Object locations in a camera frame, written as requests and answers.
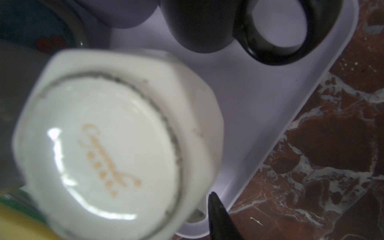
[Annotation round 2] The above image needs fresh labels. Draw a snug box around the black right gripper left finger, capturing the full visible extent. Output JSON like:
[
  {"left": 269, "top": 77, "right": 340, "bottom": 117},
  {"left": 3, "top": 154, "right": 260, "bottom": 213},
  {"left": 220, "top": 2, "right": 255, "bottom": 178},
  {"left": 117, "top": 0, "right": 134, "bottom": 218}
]
[{"left": 1, "top": 40, "right": 50, "bottom": 194}]

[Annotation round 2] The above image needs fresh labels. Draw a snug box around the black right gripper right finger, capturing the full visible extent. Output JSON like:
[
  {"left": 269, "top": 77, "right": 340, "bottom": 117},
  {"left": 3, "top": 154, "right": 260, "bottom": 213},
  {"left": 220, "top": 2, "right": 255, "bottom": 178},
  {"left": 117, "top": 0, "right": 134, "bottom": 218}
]
[{"left": 208, "top": 192, "right": 243, "bottom": 240}]

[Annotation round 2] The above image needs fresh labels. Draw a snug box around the white faceted mug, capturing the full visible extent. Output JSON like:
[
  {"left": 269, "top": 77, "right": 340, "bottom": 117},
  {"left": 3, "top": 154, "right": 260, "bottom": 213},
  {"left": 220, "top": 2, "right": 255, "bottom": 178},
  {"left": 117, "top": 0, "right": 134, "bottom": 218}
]
[{"left": 12, "top": 49, "right": 224, "bottom": 240}]

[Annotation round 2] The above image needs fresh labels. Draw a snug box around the black mug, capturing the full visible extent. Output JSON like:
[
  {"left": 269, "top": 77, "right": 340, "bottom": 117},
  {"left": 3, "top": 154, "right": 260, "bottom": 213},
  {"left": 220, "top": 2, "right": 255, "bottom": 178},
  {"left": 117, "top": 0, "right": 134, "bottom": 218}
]
[{"left": 159, "top": 1, "right": 343, "bottom": 66}]

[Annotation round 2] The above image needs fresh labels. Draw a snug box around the blue polka dot mug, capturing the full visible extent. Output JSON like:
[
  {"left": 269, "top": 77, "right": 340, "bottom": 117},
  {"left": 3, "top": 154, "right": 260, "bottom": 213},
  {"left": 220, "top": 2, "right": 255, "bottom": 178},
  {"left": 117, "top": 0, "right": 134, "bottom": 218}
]
[{"left": 1, "top": 1, "right": 89, "bottom": 55}]

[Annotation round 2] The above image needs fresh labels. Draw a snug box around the lavender mug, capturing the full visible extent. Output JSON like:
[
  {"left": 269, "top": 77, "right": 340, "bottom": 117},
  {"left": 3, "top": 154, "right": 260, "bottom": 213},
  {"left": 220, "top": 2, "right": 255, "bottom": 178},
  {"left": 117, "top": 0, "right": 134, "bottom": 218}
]
[{"left": 77, "top": 0, "right": 159, "bottom": 29}]

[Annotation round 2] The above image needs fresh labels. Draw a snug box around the lavender plastic tray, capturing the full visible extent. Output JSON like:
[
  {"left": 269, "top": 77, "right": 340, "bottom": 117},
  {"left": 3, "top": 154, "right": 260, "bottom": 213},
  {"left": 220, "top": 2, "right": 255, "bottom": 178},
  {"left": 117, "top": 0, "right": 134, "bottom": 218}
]
[{"left": 109, "top": 0, "right": 360, "bottom": 239}]

